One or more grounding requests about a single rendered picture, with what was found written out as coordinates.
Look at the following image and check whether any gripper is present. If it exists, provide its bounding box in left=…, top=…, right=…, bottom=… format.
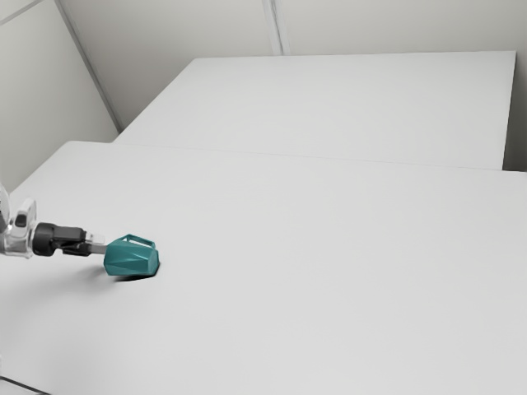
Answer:
left=32, top=222, right=107, bottom=258

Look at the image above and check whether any teal faceted mug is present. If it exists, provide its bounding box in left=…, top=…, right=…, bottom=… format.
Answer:
left=102, top=233, right=160, bottom=281

